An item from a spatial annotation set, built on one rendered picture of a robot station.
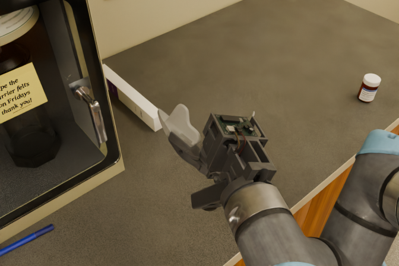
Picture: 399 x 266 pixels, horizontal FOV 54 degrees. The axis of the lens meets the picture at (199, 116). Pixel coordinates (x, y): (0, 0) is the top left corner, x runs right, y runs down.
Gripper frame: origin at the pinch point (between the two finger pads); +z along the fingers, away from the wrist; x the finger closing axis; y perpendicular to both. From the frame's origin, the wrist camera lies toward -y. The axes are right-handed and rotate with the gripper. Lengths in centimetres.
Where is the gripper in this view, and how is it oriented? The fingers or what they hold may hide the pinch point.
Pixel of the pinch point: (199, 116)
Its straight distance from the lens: 65.3
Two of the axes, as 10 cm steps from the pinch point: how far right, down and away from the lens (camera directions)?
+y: 3.2, -7.8, -5.3
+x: -9.0, -0.8, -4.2
